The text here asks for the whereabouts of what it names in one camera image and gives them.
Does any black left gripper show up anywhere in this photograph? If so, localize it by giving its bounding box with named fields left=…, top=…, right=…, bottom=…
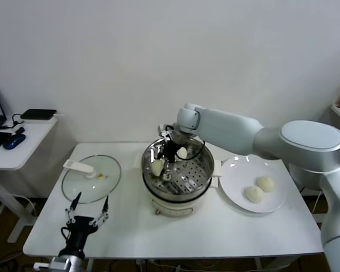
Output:
left=58, top=192, right=110, bottom=256

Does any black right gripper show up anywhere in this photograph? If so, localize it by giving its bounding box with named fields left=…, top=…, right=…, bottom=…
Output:
left=155, top=138, right=182, bottom=182

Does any blue computer mouse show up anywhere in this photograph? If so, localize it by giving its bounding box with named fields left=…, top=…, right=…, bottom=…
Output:
left=3, top=134, right=27, bottom=150

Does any perforated steel steamer basket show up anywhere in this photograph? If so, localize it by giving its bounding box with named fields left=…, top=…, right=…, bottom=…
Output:
left=133, top=135, right=223, bottom=197

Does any white electric pot base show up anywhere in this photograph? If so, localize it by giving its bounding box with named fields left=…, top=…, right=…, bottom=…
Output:
left=143, top=169, right=219, bottom=218

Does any white side desk with laptop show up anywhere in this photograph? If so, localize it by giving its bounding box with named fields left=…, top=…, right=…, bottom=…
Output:
left=0, top=116, right=60, bottom=245

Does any black flat hard drive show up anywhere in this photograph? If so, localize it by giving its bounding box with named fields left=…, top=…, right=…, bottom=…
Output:
left=20, top=109, right=57, bottom=122

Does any white round plate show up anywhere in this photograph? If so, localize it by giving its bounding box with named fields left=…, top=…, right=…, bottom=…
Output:
left=218, top=155, right=287, bottom=214

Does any glass pot lid white handle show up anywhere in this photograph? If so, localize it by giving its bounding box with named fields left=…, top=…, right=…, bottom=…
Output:
left=61, top=155, right=122, bottom=205

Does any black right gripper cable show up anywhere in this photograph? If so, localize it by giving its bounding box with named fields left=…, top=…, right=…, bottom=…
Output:
left=185, top=140, right=206, bottom=161

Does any thin black desk cable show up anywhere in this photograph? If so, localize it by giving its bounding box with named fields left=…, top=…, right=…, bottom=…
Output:
left=11, top=113, right=25, bottom=128

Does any white hanging cable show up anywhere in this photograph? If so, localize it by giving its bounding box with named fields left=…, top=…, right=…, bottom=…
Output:
left=311, top=192, right=323, bottom=215

